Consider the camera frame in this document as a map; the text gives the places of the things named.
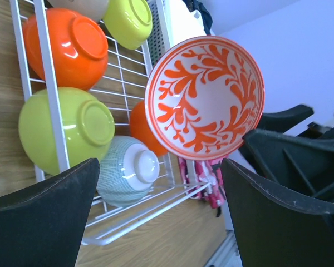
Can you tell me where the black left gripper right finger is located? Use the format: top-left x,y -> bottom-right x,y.
221,159 -> 334,266

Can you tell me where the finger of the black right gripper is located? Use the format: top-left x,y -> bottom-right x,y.
257,104 -> 314,128
243,129 -> 334,185

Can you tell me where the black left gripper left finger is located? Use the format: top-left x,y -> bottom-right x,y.
0,159 -> 100,266

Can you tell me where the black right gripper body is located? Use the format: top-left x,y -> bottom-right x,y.
278,120 -> 334,203

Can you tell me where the white bowl orange pattern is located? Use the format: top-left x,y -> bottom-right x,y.
144,36 -> 265,160

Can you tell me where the lime green bowl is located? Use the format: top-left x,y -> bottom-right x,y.
18,87 -> 115,175
102,0 -> 153,50

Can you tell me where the pink camouflage bag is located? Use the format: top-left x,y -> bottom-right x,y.
178,157 -> 227,217

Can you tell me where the teal checked white bowl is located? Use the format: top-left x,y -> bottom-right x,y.
96,136 -> 160,207

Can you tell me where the lime green bowl front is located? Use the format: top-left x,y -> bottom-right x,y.
18,87 -> 115,175

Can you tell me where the white folded towel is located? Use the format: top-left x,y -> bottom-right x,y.
165,0 -> 207,47

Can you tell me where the grey perforated laundry basket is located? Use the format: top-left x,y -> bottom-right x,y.
147,0 -> 173,66

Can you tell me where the dark blue cloth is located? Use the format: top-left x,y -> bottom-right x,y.
183,0 -> 213,35

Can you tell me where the beige floral ceramic bowl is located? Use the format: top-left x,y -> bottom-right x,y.
48,0 -> 110,22

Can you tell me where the white wire dish rack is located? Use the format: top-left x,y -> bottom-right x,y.
10,1 -> 210,246

